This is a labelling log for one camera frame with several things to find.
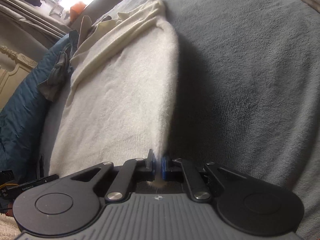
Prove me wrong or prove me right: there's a cream white fuzzy sweater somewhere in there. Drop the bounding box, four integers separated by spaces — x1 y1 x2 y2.
49 0 178 177

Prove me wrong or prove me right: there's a dark clothes pile on bed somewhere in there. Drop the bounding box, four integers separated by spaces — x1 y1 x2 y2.
37 30 79 102

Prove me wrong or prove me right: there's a cream carved wooden headboard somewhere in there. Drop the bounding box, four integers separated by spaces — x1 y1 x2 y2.
0 46 37 109

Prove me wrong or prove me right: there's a grey fleece bed blanket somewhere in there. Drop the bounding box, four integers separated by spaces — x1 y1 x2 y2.
38 0 320 240

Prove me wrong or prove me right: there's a beige garment on bed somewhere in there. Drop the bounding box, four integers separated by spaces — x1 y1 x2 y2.
78 15 112 48

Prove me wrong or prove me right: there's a grey window curtain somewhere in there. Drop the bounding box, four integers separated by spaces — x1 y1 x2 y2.
1 0 71 48

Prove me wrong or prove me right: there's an orange box on windowsill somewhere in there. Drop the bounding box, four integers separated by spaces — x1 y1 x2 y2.
70 2 86 22

